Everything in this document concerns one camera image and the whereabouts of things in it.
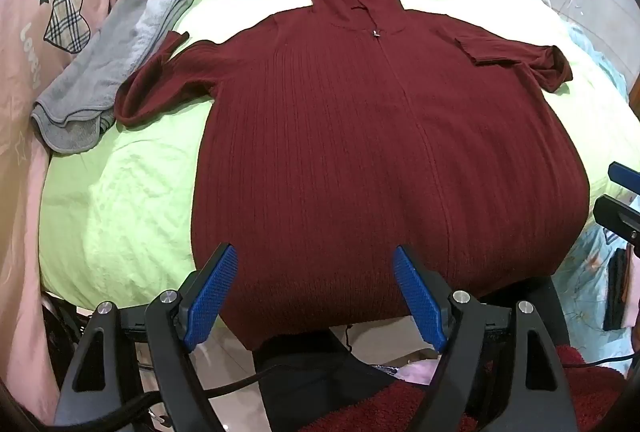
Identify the maroon hooded knit sweater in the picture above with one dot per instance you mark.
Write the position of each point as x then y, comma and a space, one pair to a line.
350, 136

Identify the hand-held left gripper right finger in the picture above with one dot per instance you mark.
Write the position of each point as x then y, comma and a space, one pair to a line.
417, 297

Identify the grey towel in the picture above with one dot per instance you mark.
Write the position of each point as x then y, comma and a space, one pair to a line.
100, 61

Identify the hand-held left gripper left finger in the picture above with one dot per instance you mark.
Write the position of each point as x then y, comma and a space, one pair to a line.
212, 297

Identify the black cloth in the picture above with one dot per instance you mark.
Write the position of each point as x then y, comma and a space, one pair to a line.
300, 372

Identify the light blue printed bedsheet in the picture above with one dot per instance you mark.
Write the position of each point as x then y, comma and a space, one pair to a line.
585, 272

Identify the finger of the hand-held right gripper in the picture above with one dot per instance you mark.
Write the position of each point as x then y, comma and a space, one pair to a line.
625, 176
617, 214

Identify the person's maroon fleece clothing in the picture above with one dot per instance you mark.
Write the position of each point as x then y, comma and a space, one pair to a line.
585, 392

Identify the light green bed sheet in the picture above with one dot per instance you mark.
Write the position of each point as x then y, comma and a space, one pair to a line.
125, 212

